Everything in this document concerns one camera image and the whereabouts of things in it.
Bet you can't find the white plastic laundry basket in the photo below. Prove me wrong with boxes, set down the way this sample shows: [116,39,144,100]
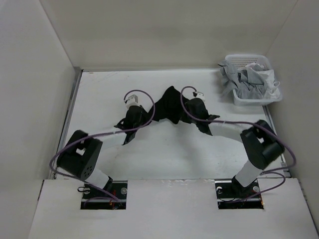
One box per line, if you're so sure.
[218,54,283,106]

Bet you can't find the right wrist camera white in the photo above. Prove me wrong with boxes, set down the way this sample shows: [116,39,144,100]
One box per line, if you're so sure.
[193,91,205,102]

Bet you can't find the grey tank top in basket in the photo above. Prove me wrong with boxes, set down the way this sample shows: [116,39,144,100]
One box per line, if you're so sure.
[218,60,267,100]

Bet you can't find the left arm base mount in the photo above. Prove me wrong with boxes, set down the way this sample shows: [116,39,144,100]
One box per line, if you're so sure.
[77,181,128,210]

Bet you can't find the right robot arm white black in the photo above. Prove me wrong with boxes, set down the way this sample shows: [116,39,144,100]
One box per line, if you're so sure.
[182,98,285,197]

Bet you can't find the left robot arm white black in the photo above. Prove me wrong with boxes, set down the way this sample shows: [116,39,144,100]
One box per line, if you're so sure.
[57,106,148,199]

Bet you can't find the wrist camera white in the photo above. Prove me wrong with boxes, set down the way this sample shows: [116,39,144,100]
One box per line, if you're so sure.
[193,91,205,102]
[124,94,139,109]

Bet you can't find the black tank top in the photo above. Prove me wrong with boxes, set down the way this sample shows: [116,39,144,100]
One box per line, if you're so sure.
[153,86,191,124]

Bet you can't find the white tank top in basket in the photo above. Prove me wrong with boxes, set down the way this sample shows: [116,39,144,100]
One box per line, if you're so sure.
[246,63,281,100]

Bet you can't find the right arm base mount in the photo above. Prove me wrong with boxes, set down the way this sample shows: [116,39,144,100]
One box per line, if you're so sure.
[215,180,264,210]

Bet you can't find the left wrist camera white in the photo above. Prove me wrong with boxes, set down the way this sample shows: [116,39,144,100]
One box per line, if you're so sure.
[124,94,139,109]

